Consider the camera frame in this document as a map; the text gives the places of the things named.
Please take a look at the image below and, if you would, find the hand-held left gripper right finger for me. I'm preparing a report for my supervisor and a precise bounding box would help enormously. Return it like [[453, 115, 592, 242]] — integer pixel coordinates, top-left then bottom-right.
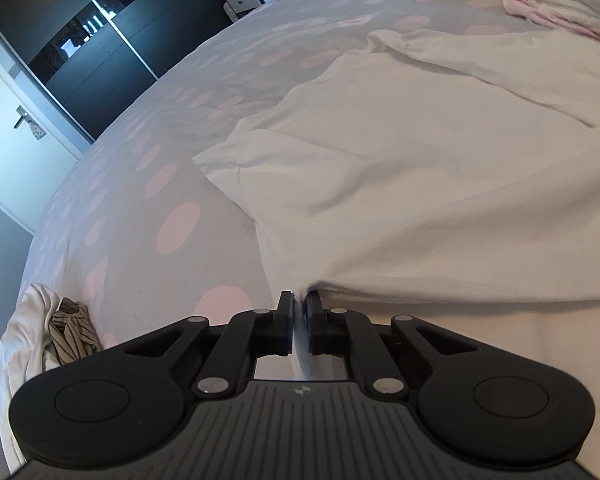
[[307, 292, 496, 400]]

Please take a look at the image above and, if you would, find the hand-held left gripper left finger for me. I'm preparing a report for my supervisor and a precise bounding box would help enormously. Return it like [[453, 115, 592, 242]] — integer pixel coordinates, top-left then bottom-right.
[[105, 291, 295, 400]]

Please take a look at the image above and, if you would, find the white t-shirt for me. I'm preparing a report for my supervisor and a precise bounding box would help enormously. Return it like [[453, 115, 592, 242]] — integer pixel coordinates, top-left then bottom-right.
[[192, 29, 600, 383]]

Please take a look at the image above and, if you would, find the beige striped cloth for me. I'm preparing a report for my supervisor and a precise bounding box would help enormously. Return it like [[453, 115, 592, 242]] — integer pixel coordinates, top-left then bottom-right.
[[49, 297, 104, 367]]

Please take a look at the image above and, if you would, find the bed with polka dot cover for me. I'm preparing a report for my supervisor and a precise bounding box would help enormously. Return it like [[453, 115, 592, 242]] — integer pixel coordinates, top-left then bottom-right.
[[0, 0, 600, 376]]

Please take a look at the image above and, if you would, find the white garment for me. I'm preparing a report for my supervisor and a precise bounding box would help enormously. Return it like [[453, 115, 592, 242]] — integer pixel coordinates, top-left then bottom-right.
[[0, 282, 63, 466]]

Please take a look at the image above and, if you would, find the white door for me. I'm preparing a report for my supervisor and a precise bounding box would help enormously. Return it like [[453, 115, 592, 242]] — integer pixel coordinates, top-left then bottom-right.
[[0, 40, 93, 235]]

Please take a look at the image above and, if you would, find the dark sliding door wardrobe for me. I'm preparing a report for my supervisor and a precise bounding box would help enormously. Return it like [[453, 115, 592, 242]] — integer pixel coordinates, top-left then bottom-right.
[[0, 0, 231, 142]]

